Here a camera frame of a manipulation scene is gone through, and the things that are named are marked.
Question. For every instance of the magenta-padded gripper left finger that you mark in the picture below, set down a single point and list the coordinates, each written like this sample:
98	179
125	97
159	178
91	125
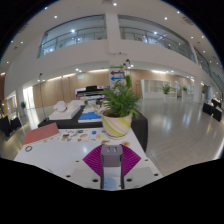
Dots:
91	163

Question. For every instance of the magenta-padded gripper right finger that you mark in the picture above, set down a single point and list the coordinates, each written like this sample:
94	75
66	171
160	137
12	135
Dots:
131	163

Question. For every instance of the grey-purple block charger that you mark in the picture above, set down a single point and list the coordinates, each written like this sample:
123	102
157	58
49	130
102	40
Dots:
111	158

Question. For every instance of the round orange sticker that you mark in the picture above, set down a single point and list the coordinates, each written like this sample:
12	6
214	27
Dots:
126	143

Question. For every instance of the brown irregular sticker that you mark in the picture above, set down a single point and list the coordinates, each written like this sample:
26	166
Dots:
105	142

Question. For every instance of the colourful sticker sheet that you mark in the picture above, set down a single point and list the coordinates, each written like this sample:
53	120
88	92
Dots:
78	135

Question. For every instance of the black-clothed table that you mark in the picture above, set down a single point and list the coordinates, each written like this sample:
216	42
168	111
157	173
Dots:
141	128

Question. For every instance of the green plant in striped pot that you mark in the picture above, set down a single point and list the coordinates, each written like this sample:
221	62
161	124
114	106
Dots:
116	125

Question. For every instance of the blue flat board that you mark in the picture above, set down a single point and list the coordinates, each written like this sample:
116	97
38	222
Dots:
89	116

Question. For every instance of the white architectural model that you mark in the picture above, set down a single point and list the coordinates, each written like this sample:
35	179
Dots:
65	111

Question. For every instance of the pink flat sheet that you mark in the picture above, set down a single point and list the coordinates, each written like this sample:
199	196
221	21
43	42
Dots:
41	133

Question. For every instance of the black piano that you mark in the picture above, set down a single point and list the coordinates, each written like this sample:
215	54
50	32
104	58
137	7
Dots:
90	89

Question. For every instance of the potted green plant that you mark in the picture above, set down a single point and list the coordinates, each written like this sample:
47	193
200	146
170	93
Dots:
166	90
23	106
185	89

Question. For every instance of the arrow direction sign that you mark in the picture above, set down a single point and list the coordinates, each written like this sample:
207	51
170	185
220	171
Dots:
116	73

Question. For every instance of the group of black chairs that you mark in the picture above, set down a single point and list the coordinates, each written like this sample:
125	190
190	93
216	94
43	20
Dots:
210	108
6	125

